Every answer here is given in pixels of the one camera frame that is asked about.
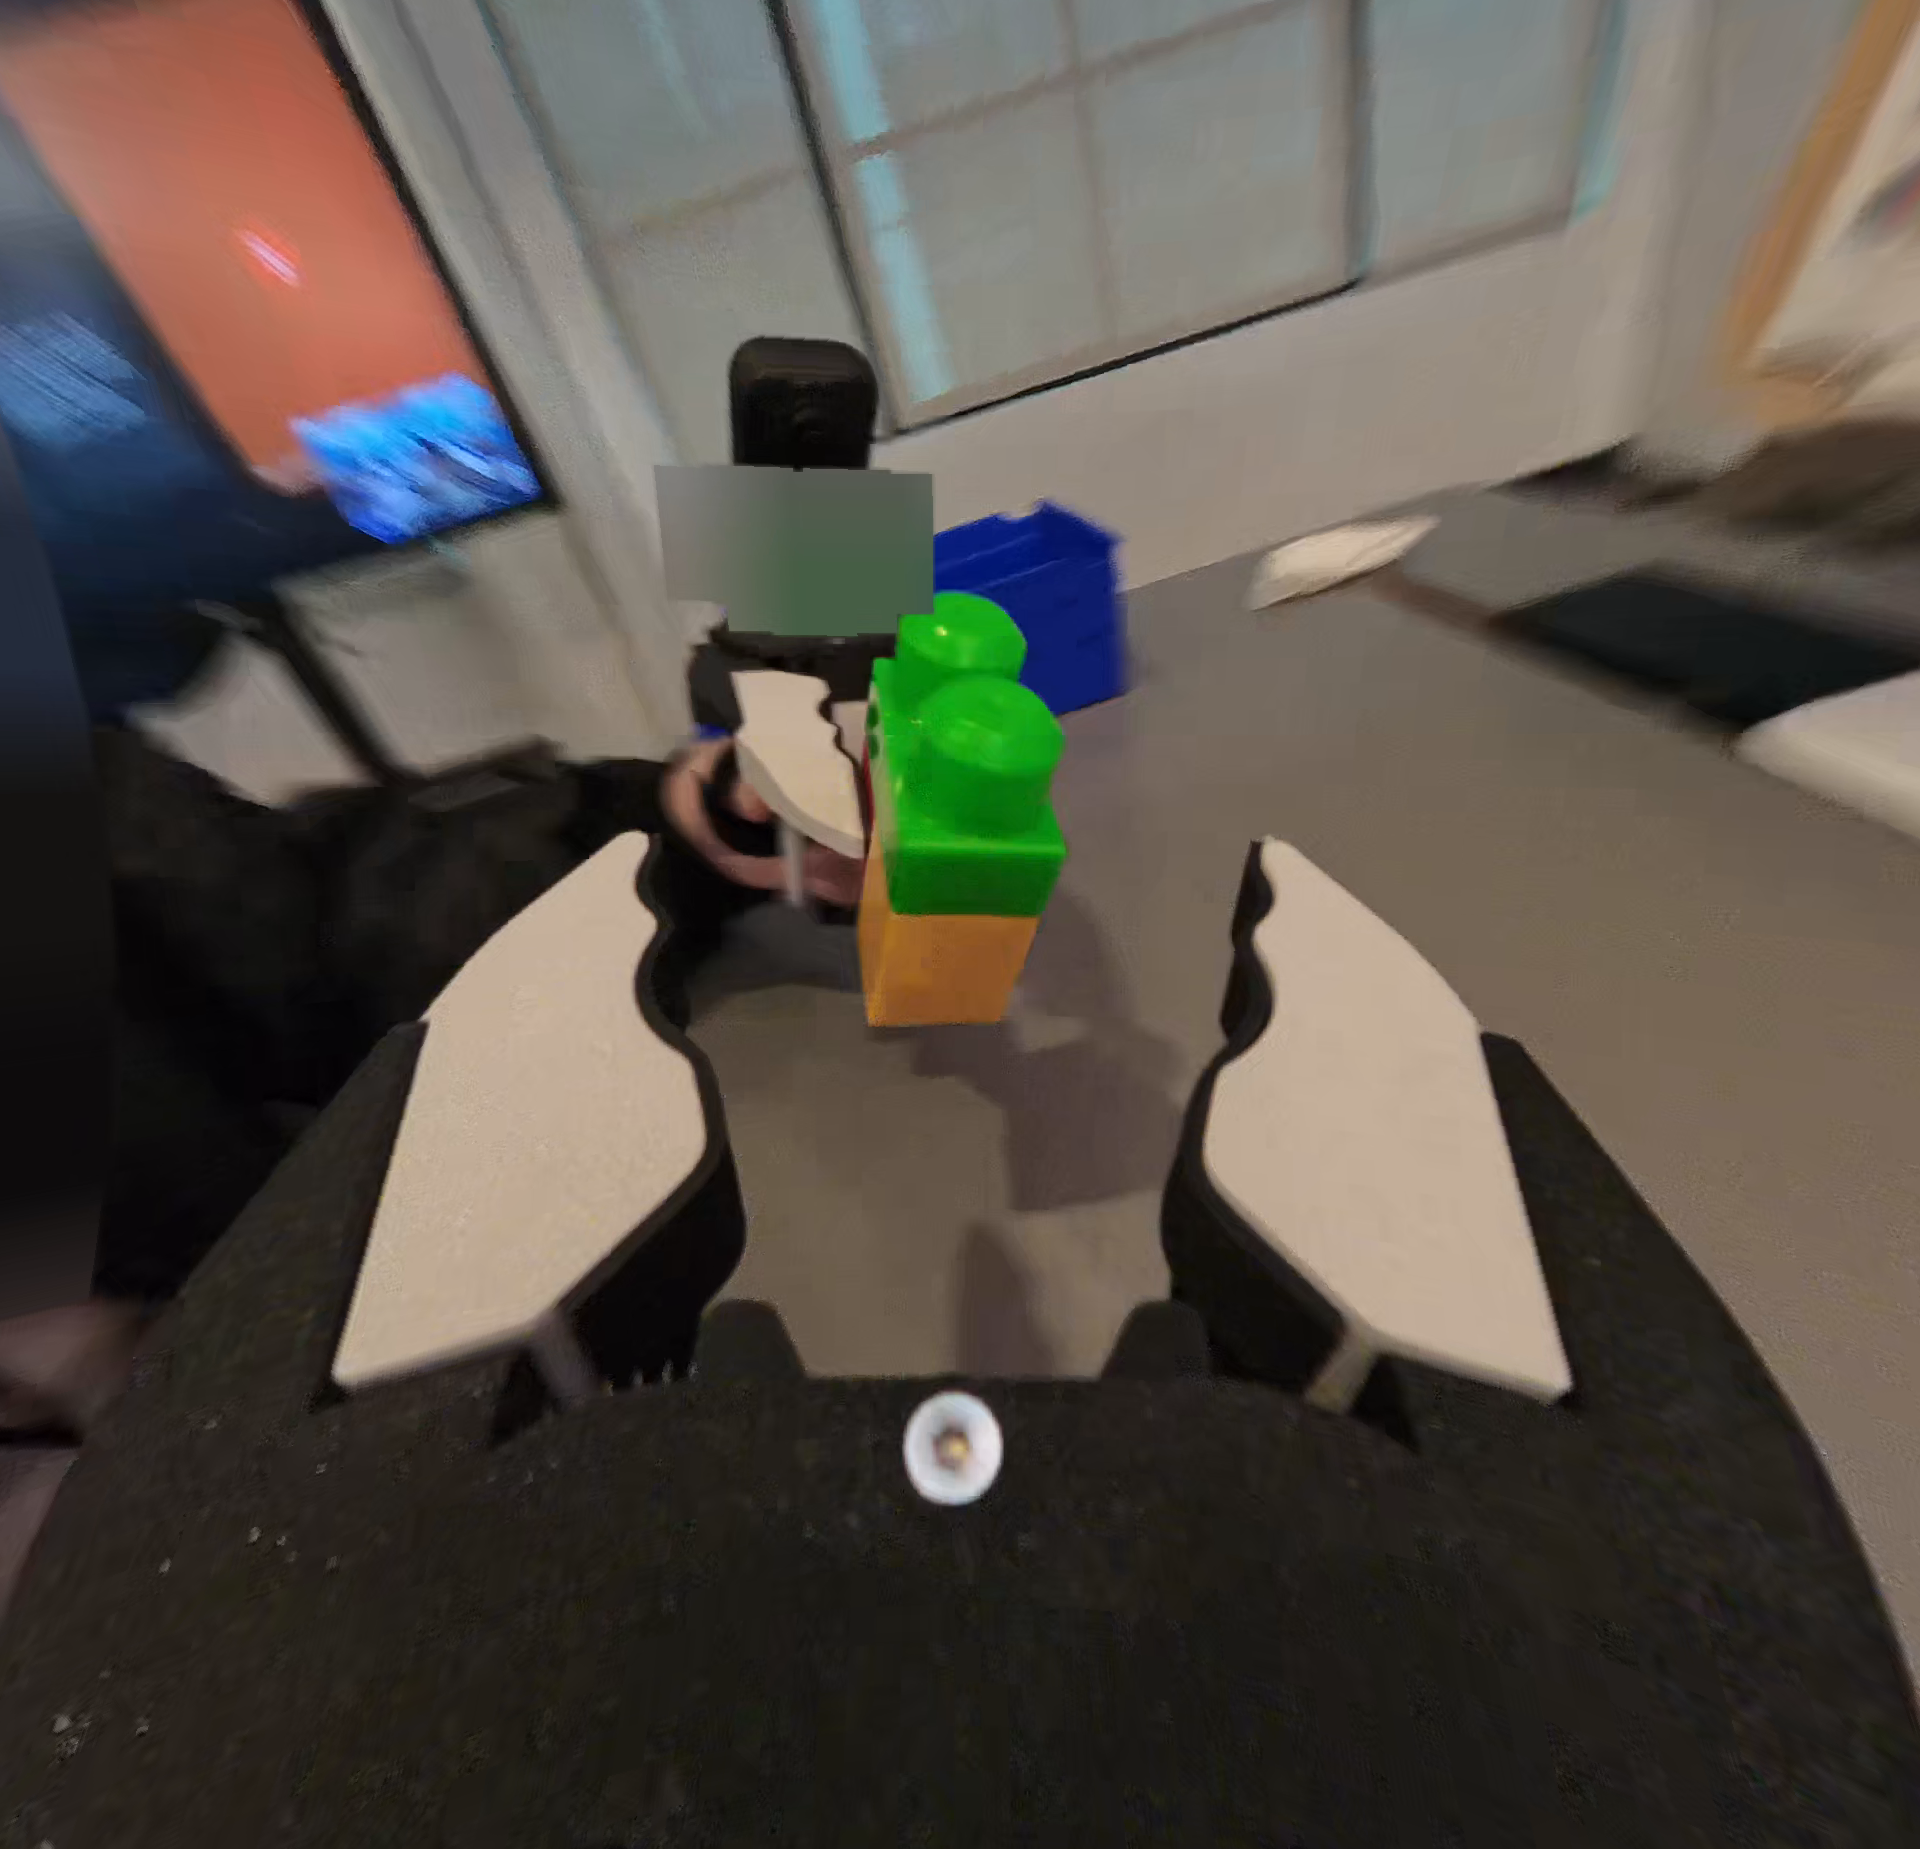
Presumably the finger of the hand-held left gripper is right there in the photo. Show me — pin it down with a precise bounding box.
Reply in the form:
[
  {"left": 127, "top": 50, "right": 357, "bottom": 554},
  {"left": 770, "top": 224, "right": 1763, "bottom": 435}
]
[{"left": 731, "top": 671, "right": 880, "bottom": 849}]

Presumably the white cloth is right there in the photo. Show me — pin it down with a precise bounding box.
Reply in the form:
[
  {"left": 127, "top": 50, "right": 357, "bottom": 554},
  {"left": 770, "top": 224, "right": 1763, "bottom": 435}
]
[{"left": 1253, "top": 518, "right": 1443, "bottom": 612}]

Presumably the dark tablet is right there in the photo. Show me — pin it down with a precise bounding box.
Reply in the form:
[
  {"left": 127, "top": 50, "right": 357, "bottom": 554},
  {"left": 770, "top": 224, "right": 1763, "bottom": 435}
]
[{"left": 1501, "top": 560, "right": 1920, "bottom": 732}]

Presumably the computer monitor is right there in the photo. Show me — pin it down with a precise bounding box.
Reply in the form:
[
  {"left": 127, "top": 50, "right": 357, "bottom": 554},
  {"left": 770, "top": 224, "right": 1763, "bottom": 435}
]
[{"left": 0, "top": 0, "right": 558, "bottom": 638}]

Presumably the black metal table frame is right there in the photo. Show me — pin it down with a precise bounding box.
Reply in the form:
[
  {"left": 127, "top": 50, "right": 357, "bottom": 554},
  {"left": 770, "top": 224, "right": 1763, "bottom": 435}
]
[{"left": 205, "top": 584, "right": 398, "bottom": 792}]

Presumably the blue storage bin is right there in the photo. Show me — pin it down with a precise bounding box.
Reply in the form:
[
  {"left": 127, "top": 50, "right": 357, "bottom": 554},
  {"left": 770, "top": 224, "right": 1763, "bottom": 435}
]
[{"left": 930, "top": 507, "right": 1134, "bottom": 717}]

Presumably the instruction sheet board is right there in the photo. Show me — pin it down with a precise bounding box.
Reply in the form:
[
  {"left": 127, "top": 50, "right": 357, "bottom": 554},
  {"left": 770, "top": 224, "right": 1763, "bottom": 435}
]
[{"left": 1725, "top": 0, "right": 1920, "bottom": 430}]

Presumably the green mega block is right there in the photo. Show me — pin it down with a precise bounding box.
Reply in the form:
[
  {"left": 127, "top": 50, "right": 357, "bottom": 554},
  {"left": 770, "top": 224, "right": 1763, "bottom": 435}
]
[{"left": 864, "top": 596, "right": 1069, "bottom": 925}]

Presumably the person's left hand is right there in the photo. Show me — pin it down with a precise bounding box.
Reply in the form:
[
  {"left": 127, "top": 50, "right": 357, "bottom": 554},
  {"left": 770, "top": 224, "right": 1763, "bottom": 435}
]
[{"left": 667, "top": 740, "right": 799, "bottom": 899}]

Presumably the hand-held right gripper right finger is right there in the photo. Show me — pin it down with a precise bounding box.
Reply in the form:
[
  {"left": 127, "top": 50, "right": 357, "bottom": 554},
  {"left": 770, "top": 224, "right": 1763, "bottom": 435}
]
[{"left": 1164, "top": 838, "right": 1576, "bottom": 1407}]

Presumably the yellow mega block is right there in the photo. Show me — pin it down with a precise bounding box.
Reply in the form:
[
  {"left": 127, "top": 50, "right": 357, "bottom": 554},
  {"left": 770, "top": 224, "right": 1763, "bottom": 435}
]
[{"left": 857, "top": 876, "right": 1044, "bottom": 1033}]

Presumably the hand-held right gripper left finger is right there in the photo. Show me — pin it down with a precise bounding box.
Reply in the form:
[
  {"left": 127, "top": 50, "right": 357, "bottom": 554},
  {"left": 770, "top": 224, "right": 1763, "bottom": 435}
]
[{"left": 329, "top": 836, "right": 747, "bottom": 1396}]

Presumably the glass window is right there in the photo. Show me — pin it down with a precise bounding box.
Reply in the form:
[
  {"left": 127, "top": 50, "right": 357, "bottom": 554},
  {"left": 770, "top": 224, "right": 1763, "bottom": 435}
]
[{"left": 450, "top": 0, "right": 1641, "bottom": 430}]

